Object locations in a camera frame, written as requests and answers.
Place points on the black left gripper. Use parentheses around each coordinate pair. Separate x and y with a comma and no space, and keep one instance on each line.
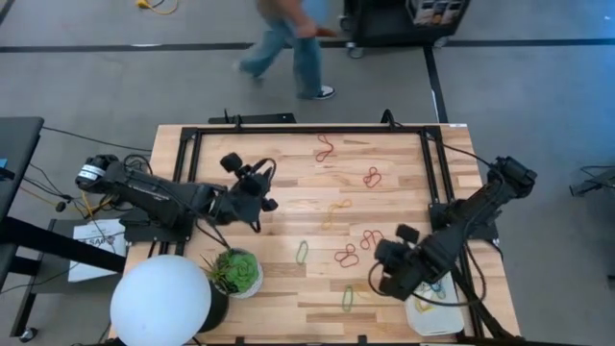
(245,197)

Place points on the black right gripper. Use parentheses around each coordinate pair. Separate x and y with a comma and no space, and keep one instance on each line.
(403,264)

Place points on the teal rubber band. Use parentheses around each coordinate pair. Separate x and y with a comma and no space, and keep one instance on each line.
(438,288)

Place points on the yellow rubber band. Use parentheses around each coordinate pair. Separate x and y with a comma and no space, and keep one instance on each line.
(423,307)
(361,291)
(336,207)

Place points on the green rubber band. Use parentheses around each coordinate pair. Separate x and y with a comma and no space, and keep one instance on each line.
(343,300)
(297,254)

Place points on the red rubber band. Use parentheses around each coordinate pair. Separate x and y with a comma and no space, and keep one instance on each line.
(347,254)
(373,236)
(326,150)
(371,177)

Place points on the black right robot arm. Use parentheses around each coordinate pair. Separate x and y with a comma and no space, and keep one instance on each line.
(480,202)

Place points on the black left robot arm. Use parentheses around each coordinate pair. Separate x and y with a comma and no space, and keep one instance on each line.
(154,197)

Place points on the white plastic bin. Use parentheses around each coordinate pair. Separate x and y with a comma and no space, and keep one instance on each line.
(437,319)

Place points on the succulent in patterned pot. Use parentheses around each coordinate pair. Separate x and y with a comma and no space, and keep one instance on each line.
(238,271)

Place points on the white globe lamp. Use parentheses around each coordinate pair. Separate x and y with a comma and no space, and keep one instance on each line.
(161,300)

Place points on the person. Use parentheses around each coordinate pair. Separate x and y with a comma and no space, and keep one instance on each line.
(307,62)

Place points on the white paper sheet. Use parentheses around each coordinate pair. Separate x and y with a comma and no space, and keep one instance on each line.
(96,259)

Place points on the black round plug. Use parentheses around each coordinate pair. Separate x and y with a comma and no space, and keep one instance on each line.
(60,206)

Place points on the black floor stand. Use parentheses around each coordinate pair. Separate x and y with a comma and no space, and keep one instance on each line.
(593,185)

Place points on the black cart base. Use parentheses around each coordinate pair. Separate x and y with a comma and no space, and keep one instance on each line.
(384,24)

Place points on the black desk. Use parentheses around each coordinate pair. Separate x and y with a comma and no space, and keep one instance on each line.
(19,158)

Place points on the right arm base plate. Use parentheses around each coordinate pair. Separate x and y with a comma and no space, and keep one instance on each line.
(487,233)

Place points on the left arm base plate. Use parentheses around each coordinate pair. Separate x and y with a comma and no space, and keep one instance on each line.
(144,234)

